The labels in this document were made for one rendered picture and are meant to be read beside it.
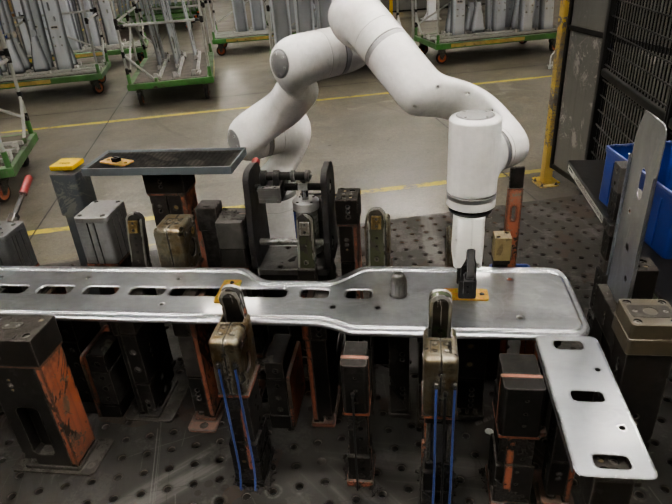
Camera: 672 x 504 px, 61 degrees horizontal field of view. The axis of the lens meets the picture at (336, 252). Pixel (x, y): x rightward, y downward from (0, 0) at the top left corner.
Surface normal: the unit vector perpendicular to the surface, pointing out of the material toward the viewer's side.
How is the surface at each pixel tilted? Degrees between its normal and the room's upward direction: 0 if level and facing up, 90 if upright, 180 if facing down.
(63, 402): 90
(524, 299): 0
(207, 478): 0
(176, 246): 90
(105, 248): 90
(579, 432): 0
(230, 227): 90
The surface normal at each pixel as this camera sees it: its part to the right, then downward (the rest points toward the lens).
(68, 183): -0.12, 0.48
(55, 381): 0.99, 0.00
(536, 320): -0.06, -0.88
